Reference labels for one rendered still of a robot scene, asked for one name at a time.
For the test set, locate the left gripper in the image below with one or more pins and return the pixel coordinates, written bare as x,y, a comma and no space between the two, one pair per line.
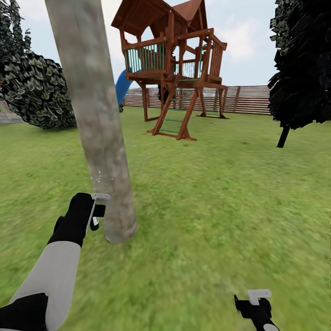
99,211

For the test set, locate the pesticide atomizer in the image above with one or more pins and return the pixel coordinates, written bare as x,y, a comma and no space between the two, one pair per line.
94,224

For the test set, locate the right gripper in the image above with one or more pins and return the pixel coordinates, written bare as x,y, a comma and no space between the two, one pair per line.
249,311

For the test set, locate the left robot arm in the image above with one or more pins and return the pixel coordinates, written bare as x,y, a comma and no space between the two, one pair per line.
43,301

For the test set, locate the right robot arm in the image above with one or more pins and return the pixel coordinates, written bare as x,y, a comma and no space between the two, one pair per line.
258,309

